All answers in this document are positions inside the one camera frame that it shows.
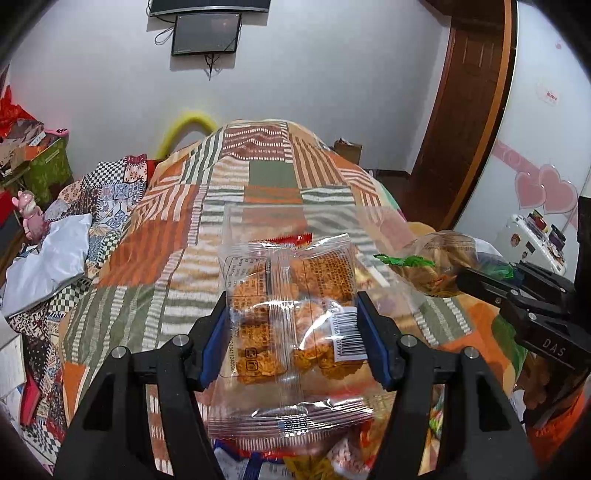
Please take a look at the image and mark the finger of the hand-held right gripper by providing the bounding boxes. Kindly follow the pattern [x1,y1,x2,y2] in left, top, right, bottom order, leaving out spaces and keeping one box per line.
[456,267,532,324]
[508,260,578,301]

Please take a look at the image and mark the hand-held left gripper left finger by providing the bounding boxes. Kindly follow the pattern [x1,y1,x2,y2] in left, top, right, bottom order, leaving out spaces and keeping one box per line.
[53,292,230,480]

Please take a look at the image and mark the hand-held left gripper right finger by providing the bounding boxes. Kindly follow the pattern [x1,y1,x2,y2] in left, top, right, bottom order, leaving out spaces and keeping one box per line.
[357,291,542,480]

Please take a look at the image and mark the green-edged golden snack packet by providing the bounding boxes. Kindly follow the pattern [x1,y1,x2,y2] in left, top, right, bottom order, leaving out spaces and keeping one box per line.
[373,230,514,297]

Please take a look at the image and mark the clear packet of orange crackers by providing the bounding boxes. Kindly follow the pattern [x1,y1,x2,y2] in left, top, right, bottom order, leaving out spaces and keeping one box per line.
[208,233,376,450]

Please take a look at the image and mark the clear plastic container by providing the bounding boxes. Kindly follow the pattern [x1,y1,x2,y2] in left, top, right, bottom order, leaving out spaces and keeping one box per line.
[221,202,441,356]

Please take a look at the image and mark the pink heart stickers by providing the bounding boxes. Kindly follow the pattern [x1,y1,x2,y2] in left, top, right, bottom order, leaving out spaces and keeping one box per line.
[514,164,581,219]

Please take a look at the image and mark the red dotted snack packet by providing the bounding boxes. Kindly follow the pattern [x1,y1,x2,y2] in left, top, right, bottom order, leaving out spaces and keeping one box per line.
[330,436,372,480]

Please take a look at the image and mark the blue white snack packet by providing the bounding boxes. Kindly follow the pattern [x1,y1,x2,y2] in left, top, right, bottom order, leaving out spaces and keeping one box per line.
[213,438,264,480]

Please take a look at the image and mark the yellow snack packet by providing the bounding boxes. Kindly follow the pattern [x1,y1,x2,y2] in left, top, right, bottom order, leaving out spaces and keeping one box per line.
[281,455,335,480]

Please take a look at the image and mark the striped patchwork blanket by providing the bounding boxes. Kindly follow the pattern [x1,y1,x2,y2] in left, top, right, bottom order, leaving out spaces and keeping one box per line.
[60,119,529,480]

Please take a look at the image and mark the wooden door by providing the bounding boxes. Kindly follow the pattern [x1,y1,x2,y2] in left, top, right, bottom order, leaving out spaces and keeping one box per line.
[409,0,518,232]

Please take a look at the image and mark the white cloth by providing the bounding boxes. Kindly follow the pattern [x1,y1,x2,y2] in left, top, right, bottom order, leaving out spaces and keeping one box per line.
[0,213,94,319]

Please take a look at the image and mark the checkered patchwork quilt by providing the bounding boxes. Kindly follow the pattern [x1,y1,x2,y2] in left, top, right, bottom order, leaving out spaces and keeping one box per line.
[9,154,160,444]

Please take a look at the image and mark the cardboard box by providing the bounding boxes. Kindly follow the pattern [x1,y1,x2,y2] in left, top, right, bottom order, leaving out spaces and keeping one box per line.
[333,137,363,166]

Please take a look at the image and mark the white box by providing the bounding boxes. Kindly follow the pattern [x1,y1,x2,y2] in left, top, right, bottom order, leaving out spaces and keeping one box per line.
[0,318,27,400]

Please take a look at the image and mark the white wardrobe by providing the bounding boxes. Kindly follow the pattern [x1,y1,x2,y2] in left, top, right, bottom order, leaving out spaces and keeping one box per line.
[450,0,591,282]

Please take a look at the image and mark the pink toy figure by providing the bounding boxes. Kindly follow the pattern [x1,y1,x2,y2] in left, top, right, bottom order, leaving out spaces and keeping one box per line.
[11,190,47,243]

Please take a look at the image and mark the green patterned box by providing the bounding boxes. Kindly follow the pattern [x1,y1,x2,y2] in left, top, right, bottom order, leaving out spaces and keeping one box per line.
[27,136,75,208]

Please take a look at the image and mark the pile of books and papers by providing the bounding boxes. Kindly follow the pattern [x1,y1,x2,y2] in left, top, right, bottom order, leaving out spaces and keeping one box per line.
[0,117,61,177]

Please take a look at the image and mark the red plastic bag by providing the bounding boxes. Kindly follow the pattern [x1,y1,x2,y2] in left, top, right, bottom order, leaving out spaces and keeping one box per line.
[0,87,34,139]

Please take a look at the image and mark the yellow ring cushion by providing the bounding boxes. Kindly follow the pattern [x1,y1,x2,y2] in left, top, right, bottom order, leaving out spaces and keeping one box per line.
[157,108,219,160]

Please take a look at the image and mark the small wall monitor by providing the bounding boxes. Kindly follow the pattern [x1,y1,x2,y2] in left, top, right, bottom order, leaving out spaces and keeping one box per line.
[172,13,243,57]

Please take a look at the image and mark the wall television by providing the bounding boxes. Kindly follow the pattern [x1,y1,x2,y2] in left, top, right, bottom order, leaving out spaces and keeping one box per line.
[148,0,271,17]

